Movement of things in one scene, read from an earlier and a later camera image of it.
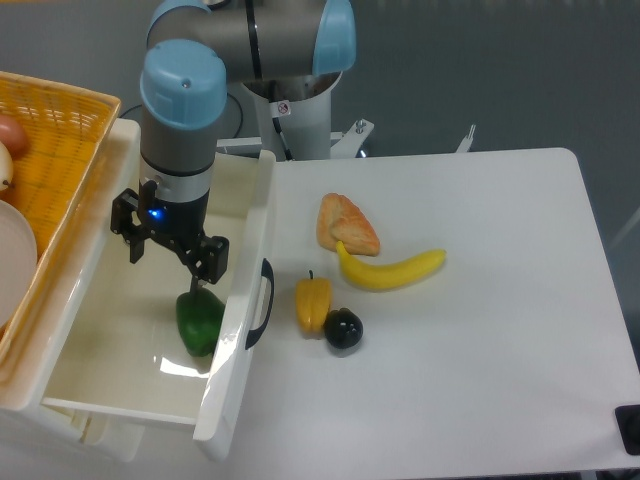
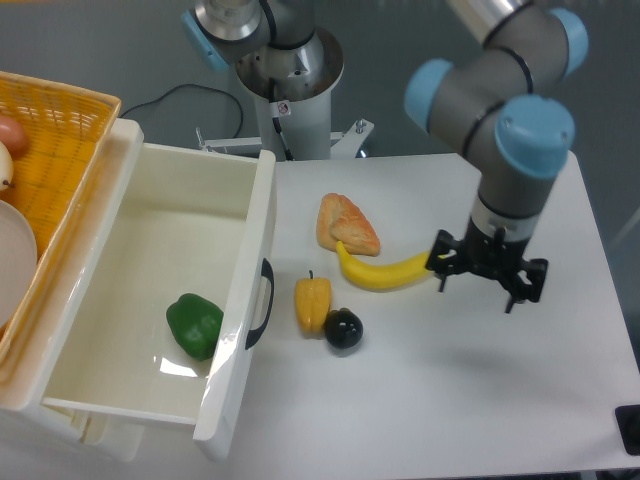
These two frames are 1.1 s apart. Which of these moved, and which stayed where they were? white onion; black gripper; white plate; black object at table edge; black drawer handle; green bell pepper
Moved: black gripper; green bell pepper
Stayed: black drawer handle; black object at table edge; white plate; white onion
